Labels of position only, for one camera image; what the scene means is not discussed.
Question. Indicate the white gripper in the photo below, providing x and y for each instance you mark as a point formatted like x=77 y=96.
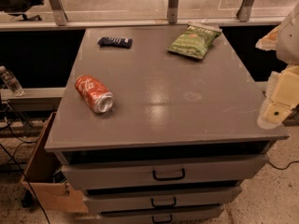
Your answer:
x=289 y=39

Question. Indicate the red coke can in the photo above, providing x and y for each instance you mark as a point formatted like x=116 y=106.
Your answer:
x=96 y=95

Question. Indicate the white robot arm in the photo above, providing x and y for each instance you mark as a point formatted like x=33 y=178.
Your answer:
x=287 y=49

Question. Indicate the green jalapeno chip bag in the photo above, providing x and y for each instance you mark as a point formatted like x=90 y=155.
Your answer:
x=195 y=41

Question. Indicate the grey top drawer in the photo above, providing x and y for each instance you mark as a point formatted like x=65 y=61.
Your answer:
x=166 y=172

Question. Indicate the grey drawer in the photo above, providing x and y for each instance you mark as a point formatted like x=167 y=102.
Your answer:
x=162 y=216
x=159 y=199
x=166 y=172

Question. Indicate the grey middle drawer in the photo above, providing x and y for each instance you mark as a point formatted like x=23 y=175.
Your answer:
x=159 y=199

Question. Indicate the grey bottom drawer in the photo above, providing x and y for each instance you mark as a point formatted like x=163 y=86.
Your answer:
x=162 y=216

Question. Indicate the dark blue snack packet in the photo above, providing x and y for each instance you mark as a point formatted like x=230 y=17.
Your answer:
x=120 y=42

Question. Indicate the brown cardboard box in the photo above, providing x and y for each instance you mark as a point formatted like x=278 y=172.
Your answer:
x=39 y=171

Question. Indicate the clear plastic water bottle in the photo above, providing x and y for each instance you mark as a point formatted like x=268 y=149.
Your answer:
x=11 y=81

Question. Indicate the grey metal window frame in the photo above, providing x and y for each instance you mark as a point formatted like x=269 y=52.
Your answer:
x=74 y=14

